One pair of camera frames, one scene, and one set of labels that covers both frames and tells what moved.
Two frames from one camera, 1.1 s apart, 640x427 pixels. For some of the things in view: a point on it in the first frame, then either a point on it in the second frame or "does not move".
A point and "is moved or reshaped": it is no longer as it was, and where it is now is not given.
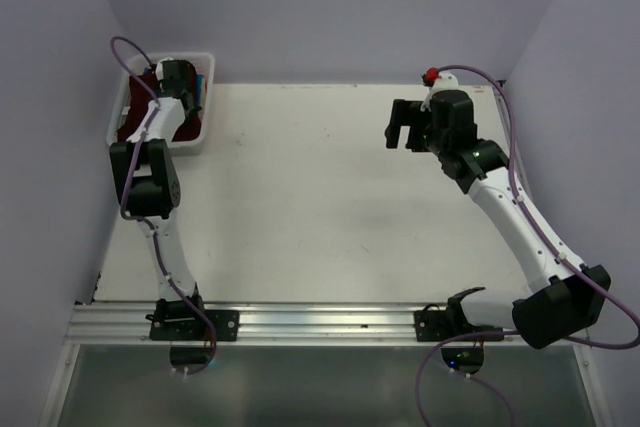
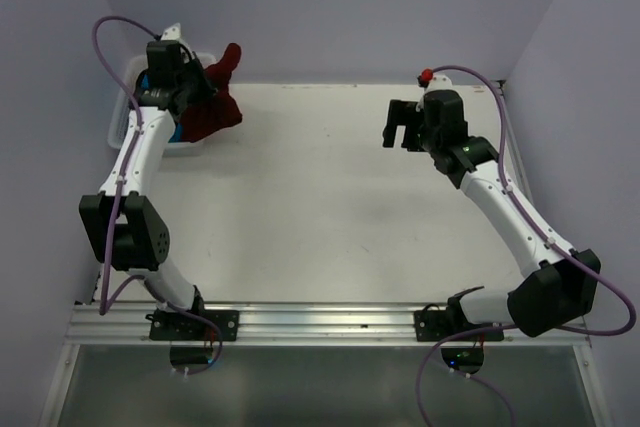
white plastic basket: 137,62 does not move
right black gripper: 406,113 does not move
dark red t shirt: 139,99 is moved or reshaped
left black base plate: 176,320 does not move
